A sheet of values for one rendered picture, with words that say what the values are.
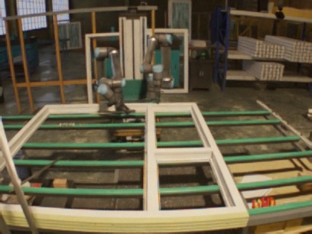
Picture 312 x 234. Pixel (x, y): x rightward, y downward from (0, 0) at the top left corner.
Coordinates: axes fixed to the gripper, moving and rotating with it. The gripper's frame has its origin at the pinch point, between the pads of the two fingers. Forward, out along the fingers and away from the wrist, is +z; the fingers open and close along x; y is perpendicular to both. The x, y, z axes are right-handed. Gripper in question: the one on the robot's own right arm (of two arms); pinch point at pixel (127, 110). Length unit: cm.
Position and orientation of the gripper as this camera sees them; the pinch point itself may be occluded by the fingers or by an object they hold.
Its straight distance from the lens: 222.1
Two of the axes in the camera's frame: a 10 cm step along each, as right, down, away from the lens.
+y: 8.1, -4.2, -4.2
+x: -0.3, -7.3, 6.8
